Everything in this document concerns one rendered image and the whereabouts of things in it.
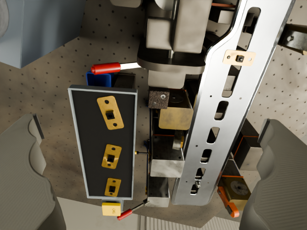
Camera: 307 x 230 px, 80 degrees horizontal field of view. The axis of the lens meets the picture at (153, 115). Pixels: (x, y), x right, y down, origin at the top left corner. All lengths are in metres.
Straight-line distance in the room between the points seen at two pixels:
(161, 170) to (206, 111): 0.24
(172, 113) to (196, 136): 0.19
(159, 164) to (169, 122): 0.14
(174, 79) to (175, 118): 0.12
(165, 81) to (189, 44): 0.16
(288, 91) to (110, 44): 0.86
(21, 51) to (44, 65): 0.47
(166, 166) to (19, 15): 0.51
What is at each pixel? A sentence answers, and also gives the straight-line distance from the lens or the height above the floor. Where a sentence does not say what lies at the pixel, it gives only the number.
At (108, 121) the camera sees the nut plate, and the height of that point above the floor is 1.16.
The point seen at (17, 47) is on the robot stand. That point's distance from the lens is 0.50.
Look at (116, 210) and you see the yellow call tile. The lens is 0.70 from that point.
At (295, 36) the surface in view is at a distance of 0.62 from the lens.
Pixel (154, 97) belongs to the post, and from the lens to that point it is 0.46.
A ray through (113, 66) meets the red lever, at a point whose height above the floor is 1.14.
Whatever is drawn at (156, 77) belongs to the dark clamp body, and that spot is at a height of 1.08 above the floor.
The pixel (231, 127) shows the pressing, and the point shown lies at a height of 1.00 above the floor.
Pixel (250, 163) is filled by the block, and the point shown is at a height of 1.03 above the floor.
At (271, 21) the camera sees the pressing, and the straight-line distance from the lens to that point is 0.59.
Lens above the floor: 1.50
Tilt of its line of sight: 57 degrees down
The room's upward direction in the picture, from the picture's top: 178 degrees clockwise
